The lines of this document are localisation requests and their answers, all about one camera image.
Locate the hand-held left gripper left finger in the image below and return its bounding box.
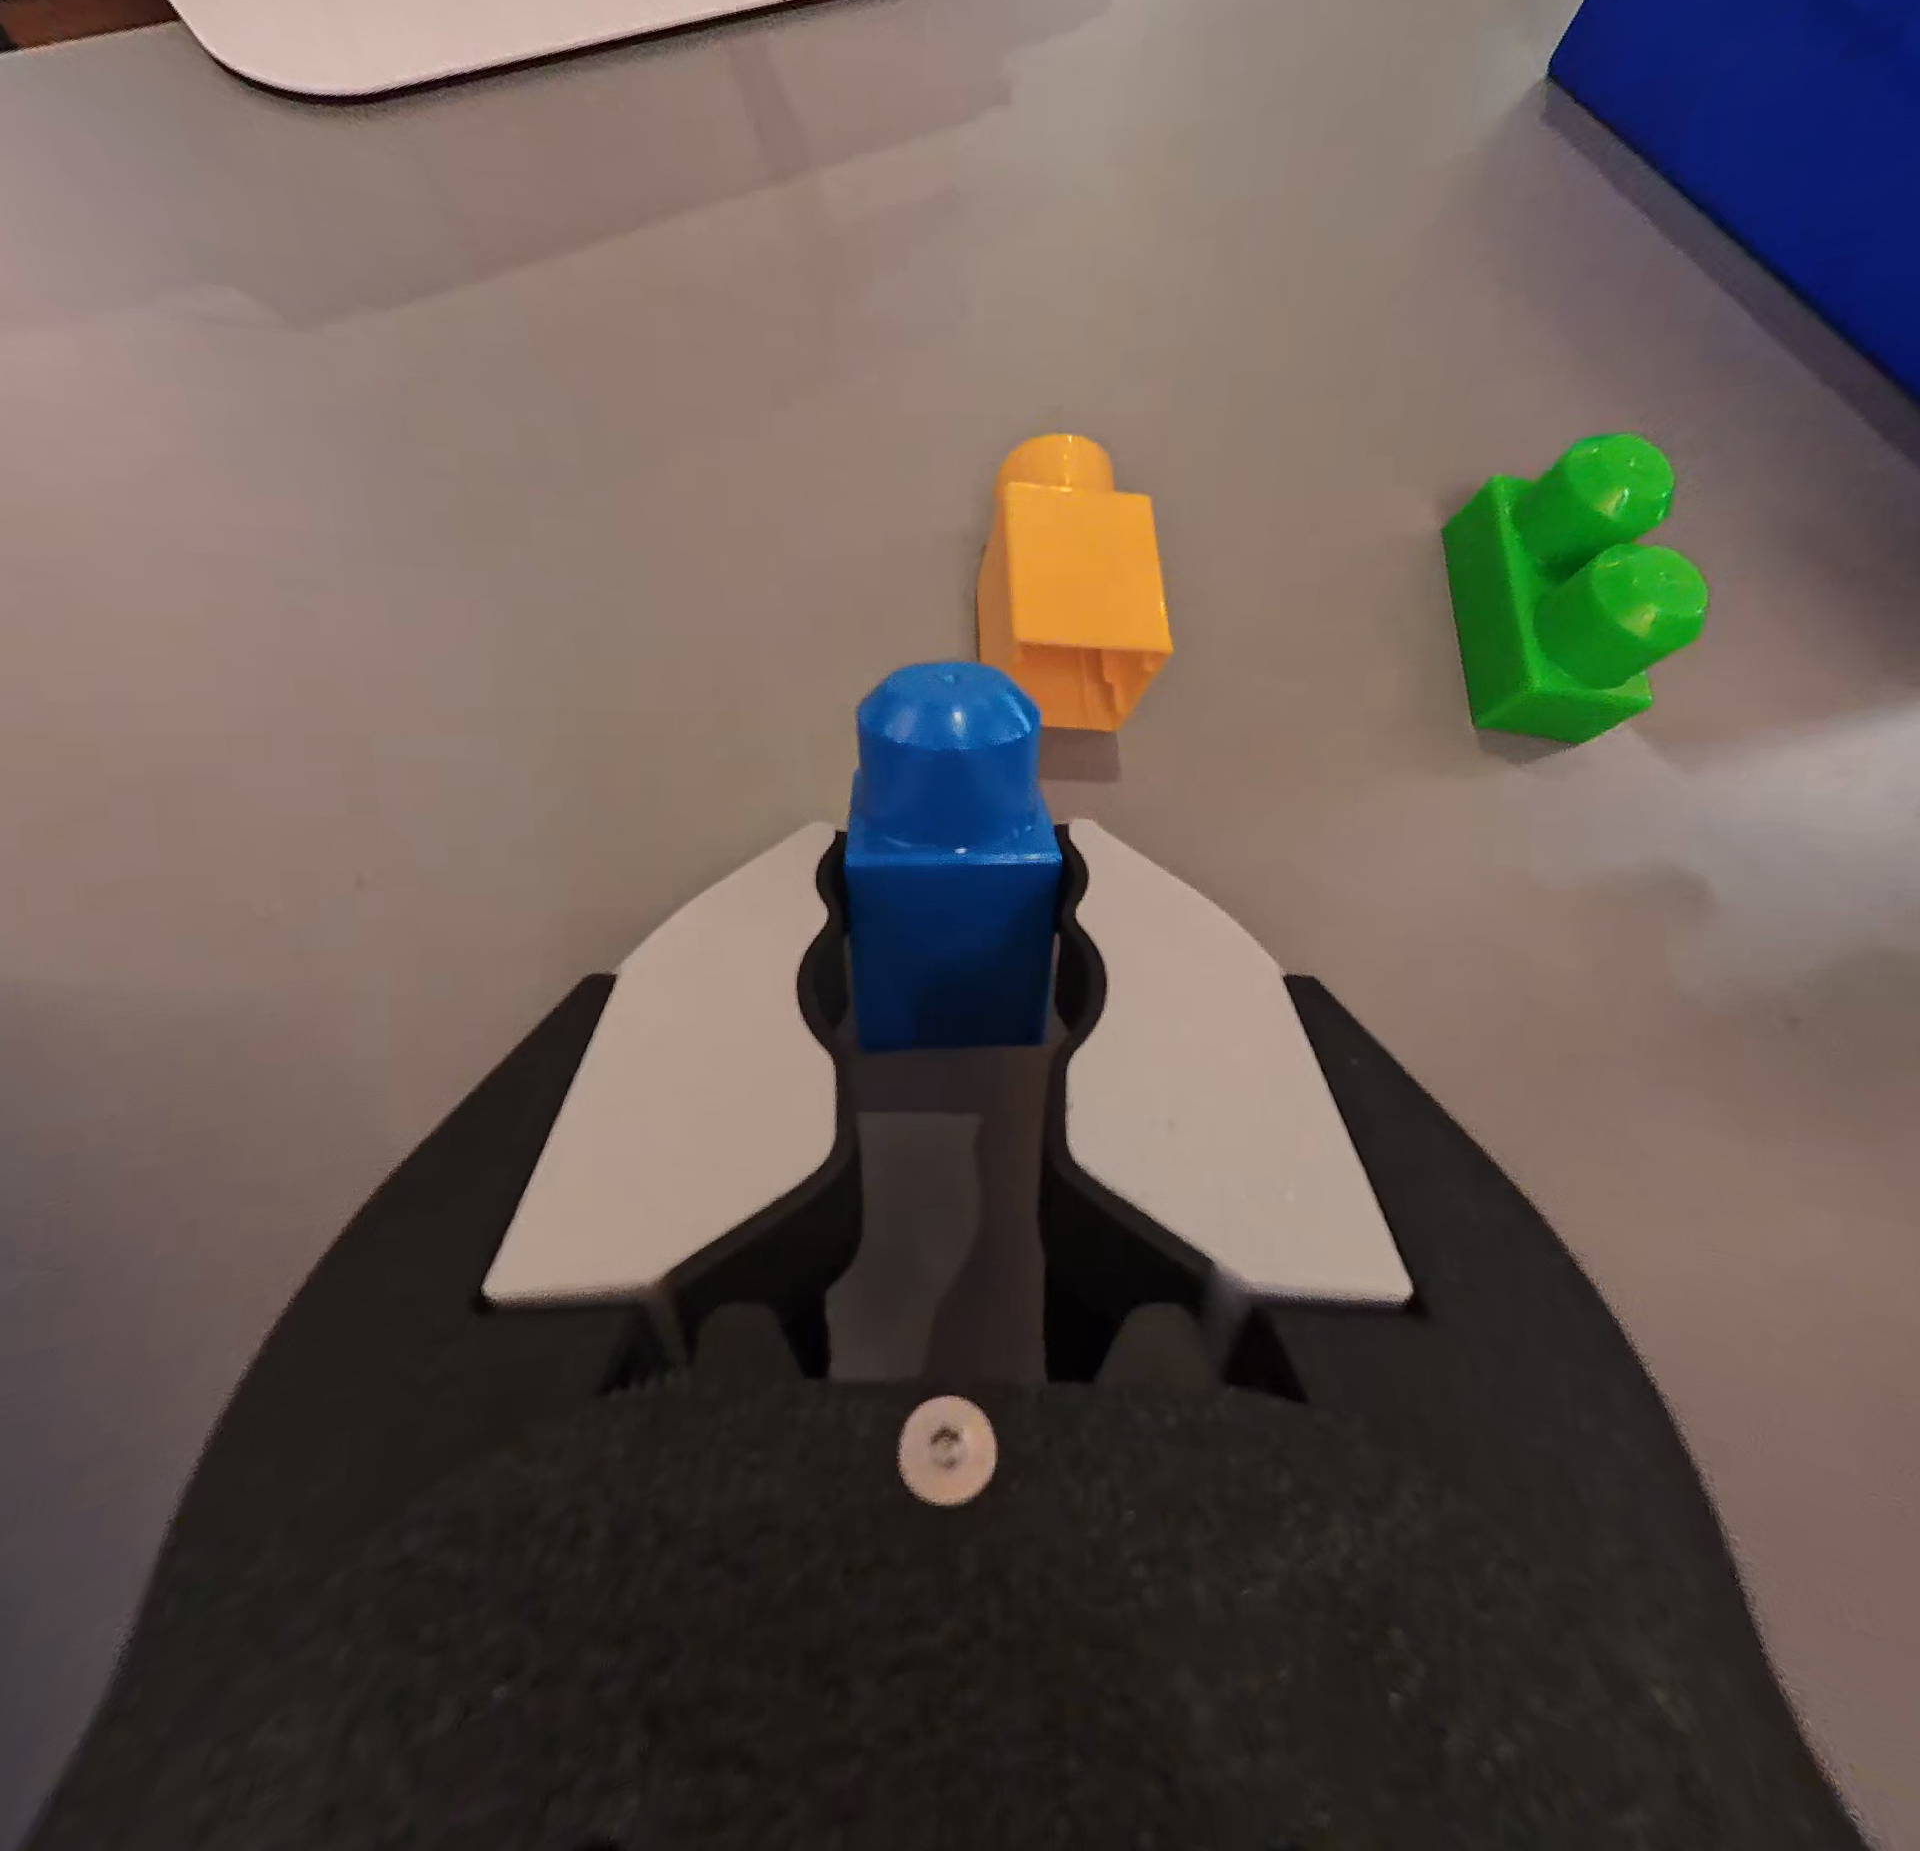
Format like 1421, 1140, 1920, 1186
480, 820, 872, 1380

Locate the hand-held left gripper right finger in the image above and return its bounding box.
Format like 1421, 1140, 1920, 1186
1038, 816, 1417, 1380

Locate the blue single-stud block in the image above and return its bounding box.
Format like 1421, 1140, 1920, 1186
844, 662, 1068, 1056

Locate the green two-stud block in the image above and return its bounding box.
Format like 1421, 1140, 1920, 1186
1440, 434, 1712, 750

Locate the yellow single-stud block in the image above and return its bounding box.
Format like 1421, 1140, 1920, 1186
976, 434, 1175, 736

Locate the blue plastic bin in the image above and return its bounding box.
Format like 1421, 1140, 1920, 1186
1548, 0, 1920, 414

